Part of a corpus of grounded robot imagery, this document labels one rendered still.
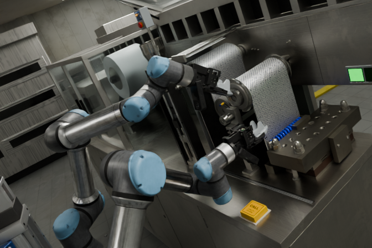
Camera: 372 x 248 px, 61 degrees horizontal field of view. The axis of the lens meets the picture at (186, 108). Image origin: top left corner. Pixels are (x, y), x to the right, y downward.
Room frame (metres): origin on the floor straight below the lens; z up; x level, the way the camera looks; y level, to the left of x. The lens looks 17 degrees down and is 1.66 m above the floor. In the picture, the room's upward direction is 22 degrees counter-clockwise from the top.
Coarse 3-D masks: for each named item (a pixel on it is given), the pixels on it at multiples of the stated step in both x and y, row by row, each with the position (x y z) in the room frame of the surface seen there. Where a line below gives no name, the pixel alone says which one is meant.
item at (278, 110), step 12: (288, 84) 1.25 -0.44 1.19; (276, 96) 1.20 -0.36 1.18; (288, 96) 1.24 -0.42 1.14; (264, 108) 1.16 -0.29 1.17; (276, 108) 1.19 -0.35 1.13; (288, 108) 1.23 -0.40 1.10; (264, 120) 1.15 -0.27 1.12; (276, 120) 1.18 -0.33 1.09; (288, 120) 1.22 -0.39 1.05; (276, 132) 1.17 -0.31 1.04
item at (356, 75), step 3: (348, 69) 1.11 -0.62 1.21; (351, 69) 1.10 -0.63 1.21; (354, 69) 1.09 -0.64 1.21; (357, 69) 1.08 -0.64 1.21; (360, 69) 1.07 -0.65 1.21; (351, 72) 1.10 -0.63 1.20; (354, 72) 1.09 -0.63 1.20; (357, 72) 1.08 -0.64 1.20; (360, 72) 1.07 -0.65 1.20; (351, 75) 1.10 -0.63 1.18; (354, 75) 1.09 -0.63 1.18; (357, 75) 1.08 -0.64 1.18; (360, 75) 1.07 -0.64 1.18; (351, 78) 1.10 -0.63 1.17; (354, 78) 1.09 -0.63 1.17; (357, 78) 1.08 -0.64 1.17; (360, 78) 1.07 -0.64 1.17; (363, 78) 1.06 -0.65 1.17
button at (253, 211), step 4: (252, 200) 0.98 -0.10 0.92; (248, 204) 0.97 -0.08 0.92; (252, 204) 0.96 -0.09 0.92; (256, 204) 0.95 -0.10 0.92; (260, 204) 0.94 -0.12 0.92; (244, 208) 0.96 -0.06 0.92; (248, 208) 0.95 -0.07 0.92; (252, 208) 0.94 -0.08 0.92; (256, 208) 0.93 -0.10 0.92; (260, 208) 0.92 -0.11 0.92; (264, 208) 0.92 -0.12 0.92; (240, 212) 0.95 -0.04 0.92; (244, 212) 0.94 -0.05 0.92; (248, 212) 0.93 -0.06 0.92; (252, 212) 0.92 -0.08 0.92; (256, 212) 0.91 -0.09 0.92; (260, 212) 0.91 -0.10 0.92; (264, 212) 0.92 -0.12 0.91; (244, 216) 0.94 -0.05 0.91; (248, 216) 0.92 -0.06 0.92; (252, 216) 0.90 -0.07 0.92; (256, 216) 0.90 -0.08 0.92; (260, 216) 0.90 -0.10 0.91; (252, 220) 0.90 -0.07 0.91; (256, 220) 0.89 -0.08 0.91
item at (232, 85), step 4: (280, 60) 1.28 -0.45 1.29; (284, 64) 1.27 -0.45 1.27; (232, 84) 1.18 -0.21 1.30; (236, 84) 1.17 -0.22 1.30; (236, 88) 1.17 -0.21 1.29; (240, 88) 1.15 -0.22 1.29; (244, 92) 1.14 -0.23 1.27; (244, 96) 1.15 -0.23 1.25; (244, 100) 1.15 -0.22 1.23; (248, 100) 1.14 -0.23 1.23; (232, 104) 1.22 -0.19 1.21; (244, 104) 1.16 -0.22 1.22; (248, 104) 1.15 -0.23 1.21; (240, 108) 1.19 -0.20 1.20
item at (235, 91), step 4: (232, 88) 1.19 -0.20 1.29; (232, 92) 1.18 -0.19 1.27; (236, 92) 1.16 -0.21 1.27; (240, 92) 1.16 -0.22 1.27; (232, 96) 1.19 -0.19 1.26; (236, 96) 1.17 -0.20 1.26; (240, 96) 1.15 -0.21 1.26; (232, 100) 1.19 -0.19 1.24; (236, 100) 1.18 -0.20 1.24; (240, 100) 1.15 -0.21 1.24; (236, 104) 1.18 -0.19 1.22; (240, 104) 1.16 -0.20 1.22
